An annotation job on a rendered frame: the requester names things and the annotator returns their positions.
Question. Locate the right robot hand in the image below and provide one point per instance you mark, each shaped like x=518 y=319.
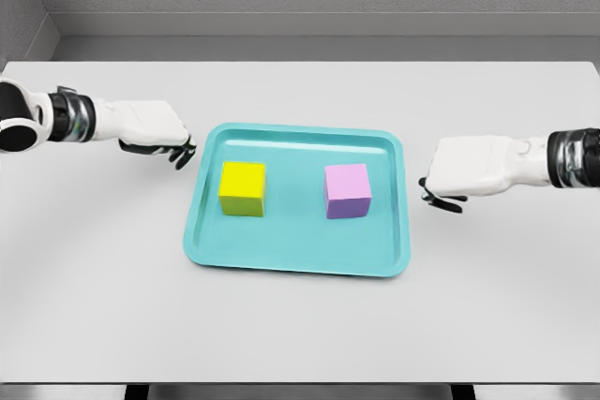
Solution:
x=469 y=166

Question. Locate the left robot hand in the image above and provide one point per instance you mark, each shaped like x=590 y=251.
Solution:
x=150 y=123

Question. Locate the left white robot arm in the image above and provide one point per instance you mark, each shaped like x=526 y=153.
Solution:
x=51 y=114

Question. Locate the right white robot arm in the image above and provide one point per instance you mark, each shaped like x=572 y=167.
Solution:
x=558 y=161

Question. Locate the yellow cube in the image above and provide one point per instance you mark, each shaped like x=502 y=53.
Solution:
x=243 y=188

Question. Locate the pink cube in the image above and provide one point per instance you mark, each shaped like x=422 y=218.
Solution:
x=347 y=190

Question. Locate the teal rectangular tray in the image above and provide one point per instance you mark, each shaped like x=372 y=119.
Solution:
x=300 y=203

